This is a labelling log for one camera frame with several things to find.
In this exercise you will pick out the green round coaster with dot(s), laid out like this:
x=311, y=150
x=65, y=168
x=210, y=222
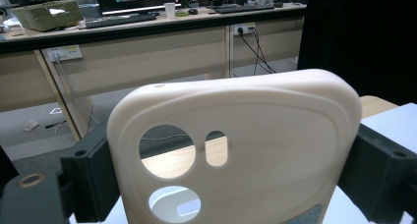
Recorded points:
x=182, y=13

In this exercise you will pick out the white cup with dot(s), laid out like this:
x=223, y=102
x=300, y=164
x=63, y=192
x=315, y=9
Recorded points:
x=170, y=10

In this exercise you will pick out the white scrap on floor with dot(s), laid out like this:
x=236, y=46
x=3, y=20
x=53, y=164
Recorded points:
x=31, y=125

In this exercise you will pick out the white wall socket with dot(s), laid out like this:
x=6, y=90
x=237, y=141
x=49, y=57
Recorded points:
x=65, y=52
x=244, y=28

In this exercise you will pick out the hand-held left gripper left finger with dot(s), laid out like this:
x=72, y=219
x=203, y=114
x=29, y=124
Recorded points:
x=91, y=171

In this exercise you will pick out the green woven tissue box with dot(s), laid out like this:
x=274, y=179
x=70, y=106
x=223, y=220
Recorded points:
x=39, y=19

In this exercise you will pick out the black computer mouse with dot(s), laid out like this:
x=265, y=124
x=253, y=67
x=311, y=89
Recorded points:
x=193, y=11

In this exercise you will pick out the black curtain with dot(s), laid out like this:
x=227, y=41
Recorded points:
x=360, y=37

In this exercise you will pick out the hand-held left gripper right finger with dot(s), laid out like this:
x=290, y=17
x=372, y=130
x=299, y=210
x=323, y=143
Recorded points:
x=380, y=175

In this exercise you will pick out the black keyboard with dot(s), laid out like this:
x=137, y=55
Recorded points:
x=121, y=20
x=244, y=8

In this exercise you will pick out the long beige office desk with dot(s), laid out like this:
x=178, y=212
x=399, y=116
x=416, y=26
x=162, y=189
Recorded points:
x=147, y=57

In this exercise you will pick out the beige painted phone case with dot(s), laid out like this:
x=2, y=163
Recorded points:
x=262, y=152

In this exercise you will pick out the black pen on floor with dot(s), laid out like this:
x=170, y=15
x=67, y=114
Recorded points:
x=54, y=124

